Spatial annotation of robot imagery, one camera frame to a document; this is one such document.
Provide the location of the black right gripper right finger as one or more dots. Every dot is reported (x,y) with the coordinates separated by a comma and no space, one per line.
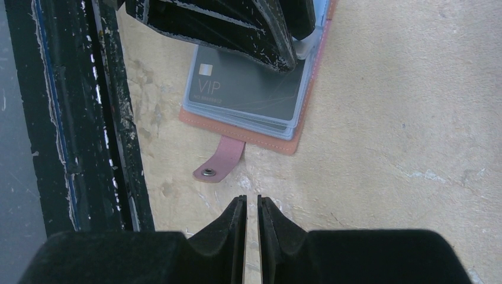
(290,254)

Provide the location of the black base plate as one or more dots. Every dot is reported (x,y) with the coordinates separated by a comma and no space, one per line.
(77,106)

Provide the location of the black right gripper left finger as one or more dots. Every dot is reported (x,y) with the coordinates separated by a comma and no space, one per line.
(215,254)

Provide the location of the black VIP card in holder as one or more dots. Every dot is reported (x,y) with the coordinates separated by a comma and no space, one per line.
(232,83)

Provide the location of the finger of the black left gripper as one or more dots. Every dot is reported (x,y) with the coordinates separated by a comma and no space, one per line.
(299,17)
(256,30)

